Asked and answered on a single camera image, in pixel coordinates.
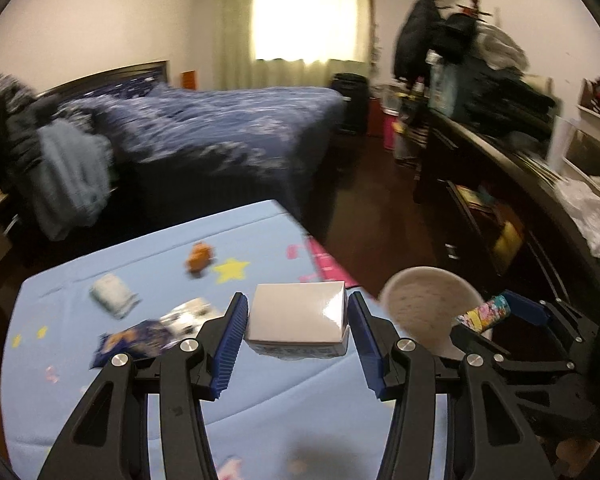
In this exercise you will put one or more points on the dark wooden bed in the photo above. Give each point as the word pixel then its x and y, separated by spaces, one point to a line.
pixel 205 200

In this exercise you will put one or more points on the navy starry pillow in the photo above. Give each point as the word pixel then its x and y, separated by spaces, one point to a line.
pixel 130 87

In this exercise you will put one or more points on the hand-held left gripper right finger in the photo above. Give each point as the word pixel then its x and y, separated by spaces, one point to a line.
pixel 367 340

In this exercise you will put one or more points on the light blue fleece blanket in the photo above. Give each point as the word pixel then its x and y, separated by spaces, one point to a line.
pixel 72 180

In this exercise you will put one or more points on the hanging black jacket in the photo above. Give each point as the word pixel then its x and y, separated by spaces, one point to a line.
pixel 455 35

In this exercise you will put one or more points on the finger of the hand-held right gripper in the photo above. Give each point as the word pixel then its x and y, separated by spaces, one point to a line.
pixel 527 307
pixel 480 342

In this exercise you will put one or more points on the dark blue snack bag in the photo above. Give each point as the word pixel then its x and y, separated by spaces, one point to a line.
pixel 130 342

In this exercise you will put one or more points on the silver blister pill pack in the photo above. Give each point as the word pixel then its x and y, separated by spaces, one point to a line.
pixel 187 315

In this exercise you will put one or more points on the white crumpled paper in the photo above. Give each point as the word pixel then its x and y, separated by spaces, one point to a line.
pixel 112 295

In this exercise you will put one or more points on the white crumpled cloth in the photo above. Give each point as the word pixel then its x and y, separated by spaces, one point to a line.
pixel 587 215

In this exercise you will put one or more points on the pale green curtain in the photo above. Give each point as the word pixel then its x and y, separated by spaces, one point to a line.
pixel 235 25

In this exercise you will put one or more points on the blue patterned duvet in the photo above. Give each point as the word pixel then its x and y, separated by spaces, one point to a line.
pixel 205 120

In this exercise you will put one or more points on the clear storage box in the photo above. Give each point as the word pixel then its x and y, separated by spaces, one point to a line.
pixel 405 142

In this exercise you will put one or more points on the blue printed tablecloth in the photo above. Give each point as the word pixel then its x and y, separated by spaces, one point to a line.
pixel 290 410

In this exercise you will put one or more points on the person's right hand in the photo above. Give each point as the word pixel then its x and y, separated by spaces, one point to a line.
pixel 577 457

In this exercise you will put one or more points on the dark wooden dresser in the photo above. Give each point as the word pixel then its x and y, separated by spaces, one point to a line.
pixel 480 170

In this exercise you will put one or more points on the pile of dark clothes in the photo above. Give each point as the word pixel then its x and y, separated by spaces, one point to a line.
pixel 510 100

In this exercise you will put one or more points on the small orange toy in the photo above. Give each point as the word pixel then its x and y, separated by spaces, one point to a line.
pixel 200 257

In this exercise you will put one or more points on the red container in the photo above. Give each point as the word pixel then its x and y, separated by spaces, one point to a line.
pixel 375 117

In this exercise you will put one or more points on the cartoon print snack wrapper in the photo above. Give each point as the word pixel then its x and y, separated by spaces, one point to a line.
pixel 482 312

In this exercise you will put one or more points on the orange wooden board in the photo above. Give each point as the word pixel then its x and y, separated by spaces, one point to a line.
pixel 189 81

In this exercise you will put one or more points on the black suitcase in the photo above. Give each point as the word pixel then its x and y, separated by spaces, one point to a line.
pixel 351 105

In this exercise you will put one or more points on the white garment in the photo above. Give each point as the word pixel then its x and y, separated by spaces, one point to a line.
pixel 502 45

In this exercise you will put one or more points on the hanging dark coat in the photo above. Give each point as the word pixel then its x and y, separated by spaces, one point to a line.
pixel 415 40

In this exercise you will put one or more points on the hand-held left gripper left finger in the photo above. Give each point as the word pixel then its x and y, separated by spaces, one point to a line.
pixel 227 340

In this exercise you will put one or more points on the white cardboard box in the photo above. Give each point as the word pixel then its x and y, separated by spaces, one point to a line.
pixel 295 310

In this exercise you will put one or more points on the white plastic stool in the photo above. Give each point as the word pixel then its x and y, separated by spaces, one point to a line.
pixel 420 305

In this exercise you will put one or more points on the pink bin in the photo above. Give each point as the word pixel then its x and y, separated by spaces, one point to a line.
pixel 389 132

